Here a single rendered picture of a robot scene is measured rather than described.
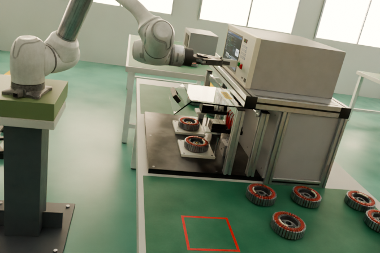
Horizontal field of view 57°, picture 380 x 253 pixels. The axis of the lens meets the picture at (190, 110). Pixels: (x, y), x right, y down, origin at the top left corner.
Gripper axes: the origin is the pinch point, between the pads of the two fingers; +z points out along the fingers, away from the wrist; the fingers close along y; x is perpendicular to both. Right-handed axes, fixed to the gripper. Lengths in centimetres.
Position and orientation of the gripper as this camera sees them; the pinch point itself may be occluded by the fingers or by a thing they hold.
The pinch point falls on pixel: (229, 62)
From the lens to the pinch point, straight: 154.2
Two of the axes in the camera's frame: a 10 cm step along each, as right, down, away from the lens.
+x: 1.6, -9.3, -3.2
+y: 1.4, 3.5, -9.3
